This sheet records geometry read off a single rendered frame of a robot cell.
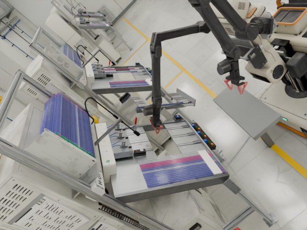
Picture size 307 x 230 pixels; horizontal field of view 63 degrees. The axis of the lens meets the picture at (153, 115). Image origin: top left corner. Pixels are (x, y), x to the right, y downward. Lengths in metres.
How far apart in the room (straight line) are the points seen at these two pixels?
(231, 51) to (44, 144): 1.08
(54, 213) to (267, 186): 1.67
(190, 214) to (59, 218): 0.84
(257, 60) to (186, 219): 1.15
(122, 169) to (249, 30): 1.09
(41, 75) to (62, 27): 3.55
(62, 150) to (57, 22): 4.90
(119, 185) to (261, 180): 1.34
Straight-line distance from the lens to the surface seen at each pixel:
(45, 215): 1.46
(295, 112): 2.29
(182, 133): 1.96
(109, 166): 1.53
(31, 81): 1.80
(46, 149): 1.32
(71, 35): 6.09
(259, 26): 1.57
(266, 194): 2.34
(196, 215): 1.80
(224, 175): 1.63
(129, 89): 2.68
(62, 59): 2.63
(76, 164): 1.38
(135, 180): 1.53
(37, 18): 9.21
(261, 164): 2.46
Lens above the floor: 2.06
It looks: 33 degrees down
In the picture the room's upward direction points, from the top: 48 degrees counter-clockwise
